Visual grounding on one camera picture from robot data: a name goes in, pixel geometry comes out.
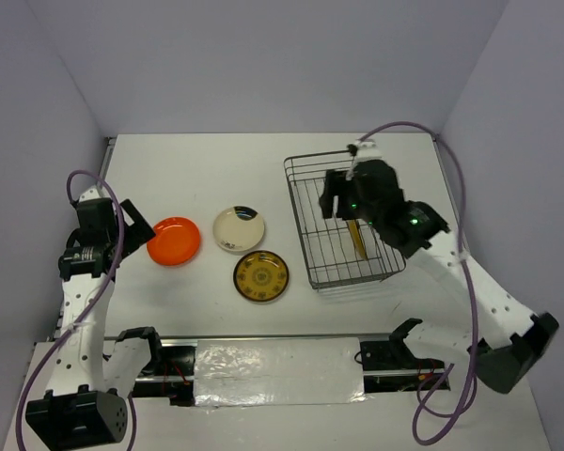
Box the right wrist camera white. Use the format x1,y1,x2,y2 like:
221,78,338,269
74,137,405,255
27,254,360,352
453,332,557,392
345,140,382,180

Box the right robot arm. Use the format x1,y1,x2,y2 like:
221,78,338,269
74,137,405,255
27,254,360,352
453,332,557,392
319,159,559,394

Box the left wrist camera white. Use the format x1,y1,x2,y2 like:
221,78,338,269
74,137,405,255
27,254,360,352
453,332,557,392
78,185,107,203

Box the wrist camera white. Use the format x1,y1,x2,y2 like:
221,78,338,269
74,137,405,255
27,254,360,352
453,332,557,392
78,185,107,203
345,140,382,180

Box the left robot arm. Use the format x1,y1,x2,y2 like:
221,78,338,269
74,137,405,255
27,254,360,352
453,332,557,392
24,194,165,450

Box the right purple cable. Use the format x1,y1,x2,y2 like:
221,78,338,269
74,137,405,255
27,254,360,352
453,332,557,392
356,121,479,445

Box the orange plate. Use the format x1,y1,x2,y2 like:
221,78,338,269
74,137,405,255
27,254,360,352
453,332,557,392
147,217,201,267

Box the mustard plate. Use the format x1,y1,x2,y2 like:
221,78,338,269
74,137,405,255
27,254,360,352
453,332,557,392
232,250,290,303
347,220,368,260

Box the silver tape sheet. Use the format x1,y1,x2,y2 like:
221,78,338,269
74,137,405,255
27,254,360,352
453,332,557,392
194,337,366,408

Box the purple cable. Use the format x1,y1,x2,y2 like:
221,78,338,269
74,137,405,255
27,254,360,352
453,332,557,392
14,169,137,451
356,121,479,445

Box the wire dish rack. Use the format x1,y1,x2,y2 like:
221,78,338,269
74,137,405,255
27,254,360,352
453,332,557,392
283,151,406,290

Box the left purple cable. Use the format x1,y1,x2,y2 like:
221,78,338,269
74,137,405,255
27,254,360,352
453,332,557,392
14,169,137,451

